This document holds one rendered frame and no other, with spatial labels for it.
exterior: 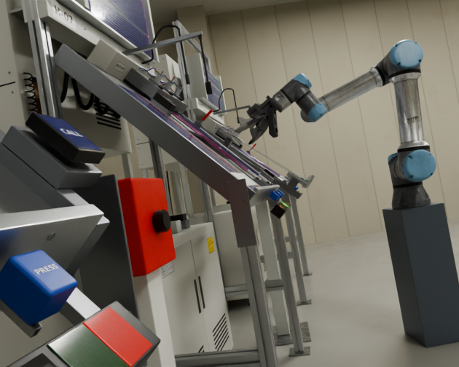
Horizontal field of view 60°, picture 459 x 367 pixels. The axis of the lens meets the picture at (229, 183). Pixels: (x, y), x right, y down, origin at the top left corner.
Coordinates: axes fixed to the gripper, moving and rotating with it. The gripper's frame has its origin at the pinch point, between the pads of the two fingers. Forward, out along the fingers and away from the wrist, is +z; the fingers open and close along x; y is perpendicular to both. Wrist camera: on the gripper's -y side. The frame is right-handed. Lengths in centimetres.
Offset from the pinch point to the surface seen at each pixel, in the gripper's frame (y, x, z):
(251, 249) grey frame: -54, 48, 11
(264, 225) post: -20, -41, 21
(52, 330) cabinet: -36, 50, 75
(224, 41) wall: 255, -227, -36
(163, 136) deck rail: -16, 57, 12
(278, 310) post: -55, -53, 42
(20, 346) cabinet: -34, 50, 87
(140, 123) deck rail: -10, 59, 15
